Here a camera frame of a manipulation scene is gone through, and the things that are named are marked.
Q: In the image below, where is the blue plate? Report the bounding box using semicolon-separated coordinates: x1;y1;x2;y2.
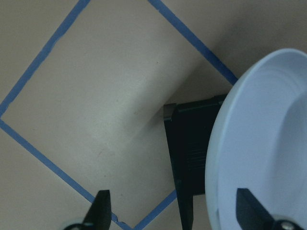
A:
205;48;307;230

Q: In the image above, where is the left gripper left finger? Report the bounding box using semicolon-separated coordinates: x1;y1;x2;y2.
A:
64;190;112;230

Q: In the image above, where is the black dish rack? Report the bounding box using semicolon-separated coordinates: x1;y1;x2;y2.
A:
163;94;226;230

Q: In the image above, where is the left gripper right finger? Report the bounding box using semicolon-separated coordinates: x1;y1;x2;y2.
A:
236;188;302;230

